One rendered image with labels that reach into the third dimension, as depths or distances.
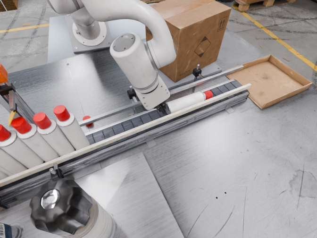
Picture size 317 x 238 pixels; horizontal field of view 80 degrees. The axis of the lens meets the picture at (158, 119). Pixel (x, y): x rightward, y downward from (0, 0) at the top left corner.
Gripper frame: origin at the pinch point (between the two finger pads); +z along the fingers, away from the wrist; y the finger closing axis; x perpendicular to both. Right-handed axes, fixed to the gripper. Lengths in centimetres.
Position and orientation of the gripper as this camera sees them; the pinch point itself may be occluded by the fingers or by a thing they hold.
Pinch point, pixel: (161, 107)
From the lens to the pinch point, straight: 72.8
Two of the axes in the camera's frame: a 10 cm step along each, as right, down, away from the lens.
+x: 4.4, 7.1, -5.5
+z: 3.1, 4.5, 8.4
